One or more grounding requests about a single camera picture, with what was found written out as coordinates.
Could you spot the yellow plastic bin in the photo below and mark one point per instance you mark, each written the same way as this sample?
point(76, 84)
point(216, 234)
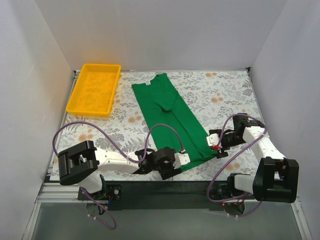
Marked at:
point(94, 91)

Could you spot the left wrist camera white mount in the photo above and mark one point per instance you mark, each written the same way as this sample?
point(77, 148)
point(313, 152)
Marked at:
point(181, 159)

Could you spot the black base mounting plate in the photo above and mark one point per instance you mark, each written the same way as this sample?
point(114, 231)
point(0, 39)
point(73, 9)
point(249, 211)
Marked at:
point(155, 195)

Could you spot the green t-shirt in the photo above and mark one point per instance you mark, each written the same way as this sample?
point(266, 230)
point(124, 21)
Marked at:
point(161, 103)

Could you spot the aluminium frame rail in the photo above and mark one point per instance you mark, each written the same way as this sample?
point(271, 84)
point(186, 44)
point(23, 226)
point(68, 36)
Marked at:
point(56, 193)

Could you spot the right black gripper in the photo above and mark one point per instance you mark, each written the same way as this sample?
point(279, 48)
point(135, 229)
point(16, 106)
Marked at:
point(221, 154)

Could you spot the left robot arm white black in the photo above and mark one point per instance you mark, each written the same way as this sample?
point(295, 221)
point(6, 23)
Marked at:
point(83, 163)

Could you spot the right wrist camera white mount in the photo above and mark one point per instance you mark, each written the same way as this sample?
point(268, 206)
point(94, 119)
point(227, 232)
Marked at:
point(213, 141)

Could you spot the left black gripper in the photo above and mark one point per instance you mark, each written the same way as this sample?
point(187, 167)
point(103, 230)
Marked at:
point(171, 173)

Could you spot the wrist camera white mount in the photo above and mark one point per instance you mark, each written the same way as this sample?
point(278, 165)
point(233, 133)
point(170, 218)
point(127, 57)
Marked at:
point(181, 159)
point(213, 141)

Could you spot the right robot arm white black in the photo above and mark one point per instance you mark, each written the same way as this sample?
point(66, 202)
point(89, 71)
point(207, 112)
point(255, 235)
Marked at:
point(276, 177)

